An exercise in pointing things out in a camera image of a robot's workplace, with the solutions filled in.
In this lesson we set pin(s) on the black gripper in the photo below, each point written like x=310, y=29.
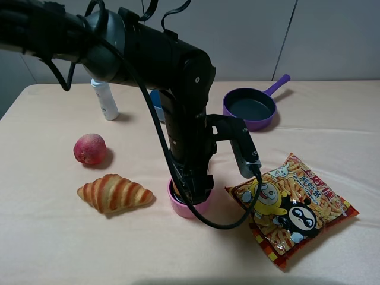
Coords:
x=189, y=162

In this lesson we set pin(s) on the gold red energy drink can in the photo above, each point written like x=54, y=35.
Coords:
x=176, y=190

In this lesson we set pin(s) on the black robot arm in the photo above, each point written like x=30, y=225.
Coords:
x=117, y=47

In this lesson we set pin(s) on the pink saucepan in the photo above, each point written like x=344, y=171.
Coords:
x=181, y=208

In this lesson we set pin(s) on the blue round bowl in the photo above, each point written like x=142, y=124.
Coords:
x=155, y=98

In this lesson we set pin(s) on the purple frying pan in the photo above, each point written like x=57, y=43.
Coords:
x=257, y=108

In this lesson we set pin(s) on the striped croissant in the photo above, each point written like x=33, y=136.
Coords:
x=113, y=193

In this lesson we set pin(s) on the red peach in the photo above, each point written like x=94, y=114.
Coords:
x=90, y=149

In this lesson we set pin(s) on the white bottle with black brush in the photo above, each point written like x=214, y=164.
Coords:
x=105, y=98

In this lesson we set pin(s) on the prawn crackers snack bag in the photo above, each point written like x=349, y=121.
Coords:
x=294, y=206

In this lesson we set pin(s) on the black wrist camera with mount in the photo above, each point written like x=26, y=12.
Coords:
x=235, y=131

